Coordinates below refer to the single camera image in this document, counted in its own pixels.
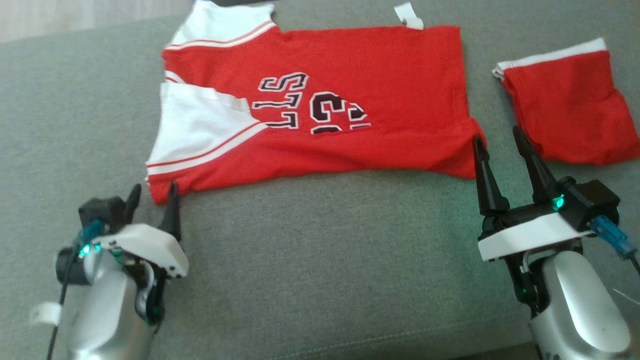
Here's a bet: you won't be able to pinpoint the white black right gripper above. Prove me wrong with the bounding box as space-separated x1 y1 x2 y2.
472 126 593 263

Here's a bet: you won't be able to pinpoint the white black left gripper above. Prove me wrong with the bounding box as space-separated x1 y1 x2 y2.
90 181 190 279

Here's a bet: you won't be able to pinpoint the red shorts with white trim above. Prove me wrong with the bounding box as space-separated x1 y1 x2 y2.
492 37 640 166

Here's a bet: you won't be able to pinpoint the red white basketball jersey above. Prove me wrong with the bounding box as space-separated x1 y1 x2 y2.
145 0 487 206

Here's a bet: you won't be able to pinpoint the yellow and grey sofa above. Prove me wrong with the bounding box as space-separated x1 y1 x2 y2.
0 0 640 360

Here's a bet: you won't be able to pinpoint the left teal connector black cable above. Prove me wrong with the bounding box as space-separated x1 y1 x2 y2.
46 220 107 360

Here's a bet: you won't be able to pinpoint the right teal connector cable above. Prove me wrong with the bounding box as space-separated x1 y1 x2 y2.
589 215 640 276

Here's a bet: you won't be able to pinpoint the white cable tag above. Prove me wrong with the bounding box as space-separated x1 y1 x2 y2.
29 301 62 326

